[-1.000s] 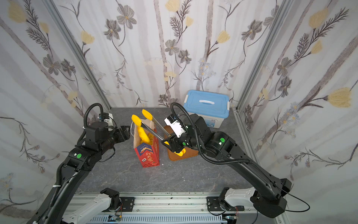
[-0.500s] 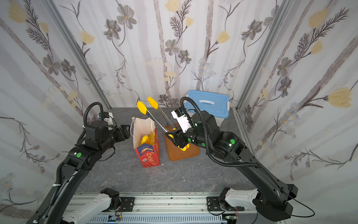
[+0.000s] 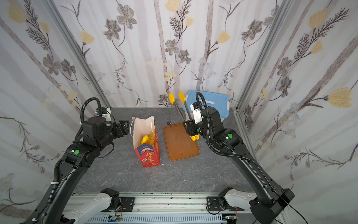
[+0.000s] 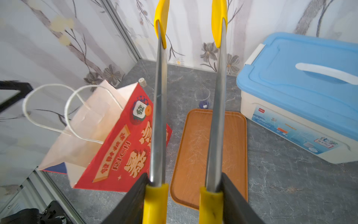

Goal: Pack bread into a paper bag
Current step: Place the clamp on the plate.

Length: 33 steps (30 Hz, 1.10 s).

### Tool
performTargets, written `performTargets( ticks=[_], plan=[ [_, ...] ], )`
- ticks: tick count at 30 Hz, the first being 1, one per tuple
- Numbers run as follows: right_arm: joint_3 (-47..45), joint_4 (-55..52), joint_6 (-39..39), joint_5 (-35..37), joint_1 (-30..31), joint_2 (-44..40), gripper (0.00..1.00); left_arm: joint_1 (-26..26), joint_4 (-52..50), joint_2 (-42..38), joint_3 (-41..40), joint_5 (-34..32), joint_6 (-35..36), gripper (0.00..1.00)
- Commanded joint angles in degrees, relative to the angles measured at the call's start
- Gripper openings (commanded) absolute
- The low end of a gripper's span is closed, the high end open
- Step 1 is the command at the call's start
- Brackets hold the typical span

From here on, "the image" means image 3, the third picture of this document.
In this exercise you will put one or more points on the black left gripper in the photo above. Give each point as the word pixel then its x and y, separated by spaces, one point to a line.
pixel 121 128

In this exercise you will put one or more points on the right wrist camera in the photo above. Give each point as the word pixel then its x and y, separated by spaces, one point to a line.
pixel 196 109

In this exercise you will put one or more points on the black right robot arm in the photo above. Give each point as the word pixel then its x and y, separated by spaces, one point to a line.
pixel 270 199

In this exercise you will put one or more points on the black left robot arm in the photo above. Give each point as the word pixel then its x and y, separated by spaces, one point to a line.
pixel 96 132

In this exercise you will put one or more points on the yellow ridged bread roll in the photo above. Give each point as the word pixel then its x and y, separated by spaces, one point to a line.
pixel 152 138

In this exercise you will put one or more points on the brown wooden tray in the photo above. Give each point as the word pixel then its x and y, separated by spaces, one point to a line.
pixel 179 144

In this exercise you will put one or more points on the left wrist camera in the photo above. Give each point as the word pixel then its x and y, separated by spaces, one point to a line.
pixel 104 112

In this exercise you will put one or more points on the red paper gift bag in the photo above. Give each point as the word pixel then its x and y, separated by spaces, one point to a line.
pixel 149 155

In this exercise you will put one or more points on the small yellow bread roll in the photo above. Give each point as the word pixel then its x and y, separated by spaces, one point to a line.
pixel 145 140

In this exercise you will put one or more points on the blue lid storage box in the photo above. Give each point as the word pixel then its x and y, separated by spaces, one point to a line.
pixel 218 101

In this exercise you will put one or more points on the aluminium frame rail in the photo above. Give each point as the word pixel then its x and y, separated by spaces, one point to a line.
pixel 165 208

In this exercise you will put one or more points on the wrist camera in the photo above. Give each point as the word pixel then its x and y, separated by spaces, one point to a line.
pixel 104 112
pixel 196 109

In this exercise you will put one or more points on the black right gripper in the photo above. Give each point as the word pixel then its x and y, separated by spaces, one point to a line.
pixel 189 127

